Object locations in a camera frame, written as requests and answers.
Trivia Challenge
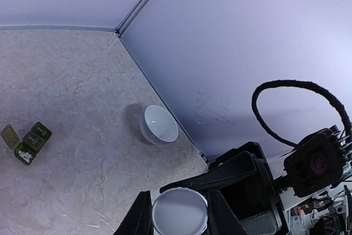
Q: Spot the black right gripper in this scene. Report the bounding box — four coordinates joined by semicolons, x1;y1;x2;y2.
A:
159;142;289;234

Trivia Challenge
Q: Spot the right aluminium frame post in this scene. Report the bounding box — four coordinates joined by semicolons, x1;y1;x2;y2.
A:
115;0;150;38

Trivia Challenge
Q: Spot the green pill organizer box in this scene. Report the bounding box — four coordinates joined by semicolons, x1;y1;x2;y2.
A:
1;122;52;166

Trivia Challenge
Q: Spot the right camera black cable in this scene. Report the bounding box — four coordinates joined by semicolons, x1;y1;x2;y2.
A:
251;79;352;147

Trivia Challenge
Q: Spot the white pill bottle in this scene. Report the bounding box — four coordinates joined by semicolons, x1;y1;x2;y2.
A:
152;188;208;235

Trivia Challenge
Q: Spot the white bowl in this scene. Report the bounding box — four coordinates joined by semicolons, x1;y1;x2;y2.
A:
140;105;179;145

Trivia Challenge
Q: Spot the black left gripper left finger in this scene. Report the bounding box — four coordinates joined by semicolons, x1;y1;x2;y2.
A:
113;190;153;235

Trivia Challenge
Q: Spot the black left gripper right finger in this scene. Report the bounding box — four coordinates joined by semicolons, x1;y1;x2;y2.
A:
206;189;247;235

